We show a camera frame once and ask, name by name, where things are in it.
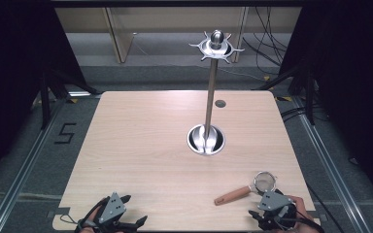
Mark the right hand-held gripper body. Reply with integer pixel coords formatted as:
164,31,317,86
257,189,298,233

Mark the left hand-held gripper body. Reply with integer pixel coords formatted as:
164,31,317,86
92,192,135,233

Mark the wooden handled mesh strainer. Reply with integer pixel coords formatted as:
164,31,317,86
214,171,278,207

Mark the steel utensil rack stand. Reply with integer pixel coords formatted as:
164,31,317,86
186,29,245,156

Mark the person's right hand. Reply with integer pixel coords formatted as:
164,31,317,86
285,194,311,233

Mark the person's left hand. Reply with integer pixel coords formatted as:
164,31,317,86
76,219,99,233

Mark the black metal stand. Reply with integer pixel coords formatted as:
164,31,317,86
38,66,102,131
253,56,319,126

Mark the black curtain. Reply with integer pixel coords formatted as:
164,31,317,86
277,0,373,216
0,0,89,189

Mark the beige wooden cabinet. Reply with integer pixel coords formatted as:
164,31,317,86
53,7,303,64

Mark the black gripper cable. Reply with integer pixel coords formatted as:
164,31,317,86
59,195,111,231
273,207,326,233

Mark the aluminium floor rail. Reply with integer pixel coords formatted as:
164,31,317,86
0,90,93,233
289,96,373,233

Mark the bundle of black cables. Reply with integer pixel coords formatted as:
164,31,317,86
241,7,289,68

